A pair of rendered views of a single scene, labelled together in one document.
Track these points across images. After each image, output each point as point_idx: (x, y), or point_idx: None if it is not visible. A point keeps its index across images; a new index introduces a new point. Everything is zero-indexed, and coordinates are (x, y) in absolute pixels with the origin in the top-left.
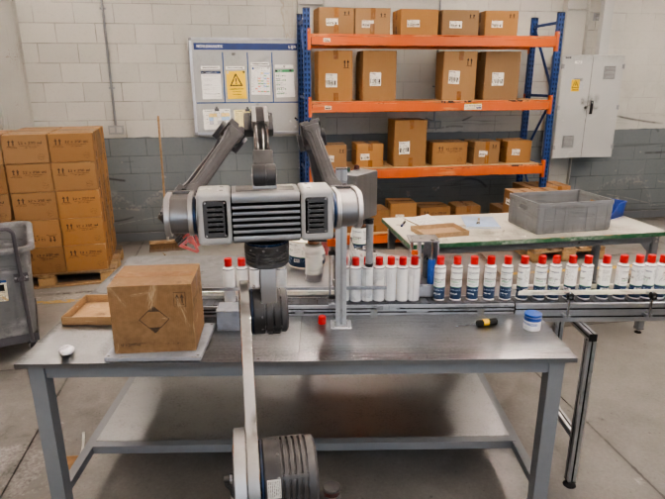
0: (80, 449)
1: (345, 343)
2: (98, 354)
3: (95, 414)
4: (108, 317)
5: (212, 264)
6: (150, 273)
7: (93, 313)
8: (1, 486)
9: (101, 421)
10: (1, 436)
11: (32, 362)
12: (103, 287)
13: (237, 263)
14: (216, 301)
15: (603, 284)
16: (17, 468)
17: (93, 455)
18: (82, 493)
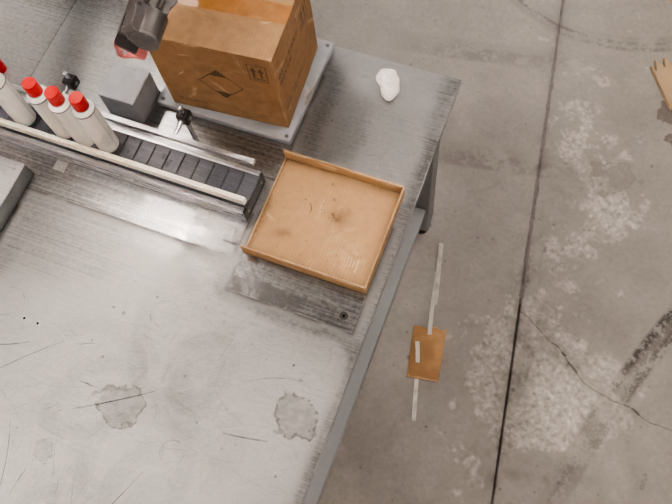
0: (418, 397)
1: (6, 3)
2: (342, 71)
3: (398, 499)
4: (323, 161)
5: (61, 450)
6: (230, 6)
7: (351, 226)
8: (521, 345)
9: (376, 339)
10: (554, 488)
11: (435, 76)
12: (332, 374)
13: (2, 433)
14: (131, 154)
15: None
16: (507, 380)
17: (397, 371)
18: (408, 290)
